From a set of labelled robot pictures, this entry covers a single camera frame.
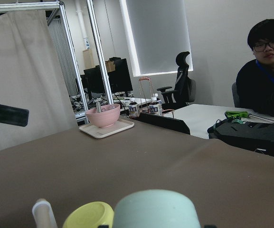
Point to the light blue plastic cup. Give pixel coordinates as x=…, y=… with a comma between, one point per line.
x=155, y=209

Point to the yellow plastic cup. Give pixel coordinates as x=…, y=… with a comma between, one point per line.
x=90, y=215

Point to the dark drink bottle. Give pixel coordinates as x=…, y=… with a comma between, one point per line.
x=155, y=105
x=133, y=108

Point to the pink bowl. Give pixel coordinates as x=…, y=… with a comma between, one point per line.
x=107, y=117

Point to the black computer monitor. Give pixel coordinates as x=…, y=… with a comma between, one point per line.
x=119, y=79

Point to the beige square tray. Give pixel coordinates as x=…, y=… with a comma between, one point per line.
x=98, y=133

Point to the black office chair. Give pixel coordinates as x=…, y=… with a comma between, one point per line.
x=184, y=91

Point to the grabber reacher tool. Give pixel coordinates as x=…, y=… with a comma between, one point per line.
x=245, y=114

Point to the beige curtain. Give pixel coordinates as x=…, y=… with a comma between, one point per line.
x=31, y=78

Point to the person in background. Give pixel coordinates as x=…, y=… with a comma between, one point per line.
x=255, y=80

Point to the black metal box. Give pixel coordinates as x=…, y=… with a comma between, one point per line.
x=252, y=136

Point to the copper wire rack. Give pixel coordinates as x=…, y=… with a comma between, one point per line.
x=146, y=91

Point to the aluminium frame post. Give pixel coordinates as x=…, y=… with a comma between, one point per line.
x=99, y=50

